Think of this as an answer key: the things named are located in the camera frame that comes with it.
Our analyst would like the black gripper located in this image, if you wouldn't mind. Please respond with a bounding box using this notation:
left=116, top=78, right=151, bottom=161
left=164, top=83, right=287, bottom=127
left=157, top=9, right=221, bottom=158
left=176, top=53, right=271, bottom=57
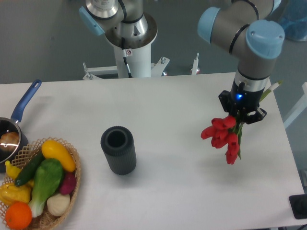
left=218, top=81, right=267, bottom=124

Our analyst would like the red tulip bouquet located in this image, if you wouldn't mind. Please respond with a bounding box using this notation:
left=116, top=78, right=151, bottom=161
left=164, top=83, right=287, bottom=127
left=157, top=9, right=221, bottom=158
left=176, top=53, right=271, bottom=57
left=201, top=80, right=283, bottom=165

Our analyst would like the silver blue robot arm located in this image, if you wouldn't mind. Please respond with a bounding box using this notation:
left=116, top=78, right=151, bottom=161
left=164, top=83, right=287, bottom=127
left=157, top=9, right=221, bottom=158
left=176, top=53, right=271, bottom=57
left=79, top=0, right=285, bottom=124

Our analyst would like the dark grey ribbed vase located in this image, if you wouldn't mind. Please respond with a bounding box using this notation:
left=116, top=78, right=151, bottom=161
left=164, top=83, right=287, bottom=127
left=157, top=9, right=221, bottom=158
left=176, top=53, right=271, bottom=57
left=100, top=126, right=137, bottom=175

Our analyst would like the blue plastic bag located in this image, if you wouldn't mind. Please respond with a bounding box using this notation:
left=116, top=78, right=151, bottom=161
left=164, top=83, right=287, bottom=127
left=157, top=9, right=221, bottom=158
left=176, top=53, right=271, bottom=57
left=279, top=0, right=307, bottom=42

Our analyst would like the black device at edge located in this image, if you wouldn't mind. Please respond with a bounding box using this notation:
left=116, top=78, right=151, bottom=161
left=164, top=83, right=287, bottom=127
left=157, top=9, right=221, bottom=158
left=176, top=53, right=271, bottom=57
left=289, top=194, right=307, bottom=219

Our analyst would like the purple radish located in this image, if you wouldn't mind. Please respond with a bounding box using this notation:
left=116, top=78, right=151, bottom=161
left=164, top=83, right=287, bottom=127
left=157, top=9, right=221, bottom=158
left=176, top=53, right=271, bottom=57
left=59, top=172, right=77, bottom=195

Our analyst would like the yellow squash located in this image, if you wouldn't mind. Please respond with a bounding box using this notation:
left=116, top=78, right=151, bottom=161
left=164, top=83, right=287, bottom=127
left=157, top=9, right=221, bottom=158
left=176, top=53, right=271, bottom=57
left=41, top=139, right=76, bottom=173

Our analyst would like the green bok choy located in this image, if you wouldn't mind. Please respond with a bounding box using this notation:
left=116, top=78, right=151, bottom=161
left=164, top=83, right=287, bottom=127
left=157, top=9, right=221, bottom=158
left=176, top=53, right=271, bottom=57
left=28, top=159, right=64, bottom=218

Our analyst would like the white garlic bulb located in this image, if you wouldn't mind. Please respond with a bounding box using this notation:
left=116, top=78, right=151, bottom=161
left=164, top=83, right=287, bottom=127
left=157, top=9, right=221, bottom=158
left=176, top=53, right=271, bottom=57
left=47, top=194, right=70, bottom=217

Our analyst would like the green cucumber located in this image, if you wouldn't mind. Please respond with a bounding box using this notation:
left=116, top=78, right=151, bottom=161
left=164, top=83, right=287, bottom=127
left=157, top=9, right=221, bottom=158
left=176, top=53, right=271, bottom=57
left=14, top=151, right=45, bottom=186

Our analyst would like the woven wicker basket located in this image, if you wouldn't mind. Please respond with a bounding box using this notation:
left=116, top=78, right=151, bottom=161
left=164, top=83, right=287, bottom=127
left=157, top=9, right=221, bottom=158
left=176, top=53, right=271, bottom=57
left=11, top=138, right=81, bottom=230

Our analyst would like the bread roll in pan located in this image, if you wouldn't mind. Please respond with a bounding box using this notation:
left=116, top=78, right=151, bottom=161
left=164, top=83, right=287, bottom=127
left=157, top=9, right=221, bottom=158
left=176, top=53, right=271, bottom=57
left=0, top=132, right=19, bottom=153

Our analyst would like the small yellow banana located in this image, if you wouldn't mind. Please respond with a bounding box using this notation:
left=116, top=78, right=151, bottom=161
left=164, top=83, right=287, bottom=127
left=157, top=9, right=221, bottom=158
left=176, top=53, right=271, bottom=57
left=5, top=161, right=21, bottom=180

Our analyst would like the yellow bell pepper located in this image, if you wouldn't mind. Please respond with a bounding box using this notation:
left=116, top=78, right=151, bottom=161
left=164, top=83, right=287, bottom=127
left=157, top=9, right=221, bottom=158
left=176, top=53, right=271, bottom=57
left=0, top=183, right=32, bottom=206

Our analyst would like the orange fruit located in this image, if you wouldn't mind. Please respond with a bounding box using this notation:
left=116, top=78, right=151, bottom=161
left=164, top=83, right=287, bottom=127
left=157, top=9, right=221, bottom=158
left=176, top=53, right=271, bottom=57
left=5, top=202, right=32, bottom=230

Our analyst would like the white frame at right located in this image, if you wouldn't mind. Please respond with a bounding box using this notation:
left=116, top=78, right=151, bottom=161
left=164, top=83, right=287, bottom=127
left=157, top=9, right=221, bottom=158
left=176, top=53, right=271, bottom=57
left=283, top=82, right=307, bottom=129

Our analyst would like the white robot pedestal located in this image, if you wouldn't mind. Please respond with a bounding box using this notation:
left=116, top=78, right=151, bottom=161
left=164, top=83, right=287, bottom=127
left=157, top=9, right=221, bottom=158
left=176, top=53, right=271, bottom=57
left=82, top=35, right=201, bottom=81

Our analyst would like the black cable on pedestal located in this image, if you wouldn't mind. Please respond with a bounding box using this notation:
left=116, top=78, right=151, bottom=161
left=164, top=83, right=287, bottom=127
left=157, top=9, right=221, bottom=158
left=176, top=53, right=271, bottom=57
left=120, top=37, right=133, bottom=78

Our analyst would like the blue handled saucepan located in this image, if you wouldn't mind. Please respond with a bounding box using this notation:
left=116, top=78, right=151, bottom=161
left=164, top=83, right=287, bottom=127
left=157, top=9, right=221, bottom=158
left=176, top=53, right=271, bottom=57
left=0, top=80, right=42, bottom=173

